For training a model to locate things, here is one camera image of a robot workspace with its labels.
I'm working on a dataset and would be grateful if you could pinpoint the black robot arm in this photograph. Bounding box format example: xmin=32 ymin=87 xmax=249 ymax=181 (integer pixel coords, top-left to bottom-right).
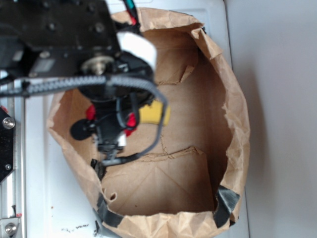
xmin=0 ymin=0 xmax=159 ymax=166

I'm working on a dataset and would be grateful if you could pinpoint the small black microphone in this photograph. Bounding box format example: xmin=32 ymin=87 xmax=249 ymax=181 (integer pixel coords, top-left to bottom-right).
xmin=70 ymin=119 xmax=96 ymax=141

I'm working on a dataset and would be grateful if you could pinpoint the black bracket with bolts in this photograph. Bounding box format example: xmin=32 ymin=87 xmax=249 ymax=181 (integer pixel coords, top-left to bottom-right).
xmin=0 ymin=107 xmax=15 ymax=183

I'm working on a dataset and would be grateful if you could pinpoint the red green wire bundle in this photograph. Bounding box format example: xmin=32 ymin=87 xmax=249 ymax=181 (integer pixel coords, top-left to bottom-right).
xmin=121 ymin=0 xmax=142 ymax=28

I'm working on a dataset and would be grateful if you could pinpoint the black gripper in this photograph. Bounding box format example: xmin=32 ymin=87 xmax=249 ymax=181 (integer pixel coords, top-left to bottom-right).
xmin=93 ymin=98 xmax=139 ymax=166

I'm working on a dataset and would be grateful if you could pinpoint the grey braided cable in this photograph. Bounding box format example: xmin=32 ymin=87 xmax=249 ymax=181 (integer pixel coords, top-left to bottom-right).
xmin=0 ymin=75 xmax=168 ymax=164

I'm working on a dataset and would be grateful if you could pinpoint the brown paper bag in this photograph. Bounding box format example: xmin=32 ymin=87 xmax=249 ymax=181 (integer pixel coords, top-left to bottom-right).
xmin=47 ymin=7 xmax=250 ymax=238

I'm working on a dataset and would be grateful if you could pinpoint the yellow sponge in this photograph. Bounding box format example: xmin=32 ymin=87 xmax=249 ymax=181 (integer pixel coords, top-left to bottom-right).
xmin=139 ymin=100 xmax=163 ymax=125

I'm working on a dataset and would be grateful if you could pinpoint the aluminium frame rail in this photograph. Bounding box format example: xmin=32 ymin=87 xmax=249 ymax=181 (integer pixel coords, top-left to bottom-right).
xmin=0 ymin=69 xmax=27 ymax=238

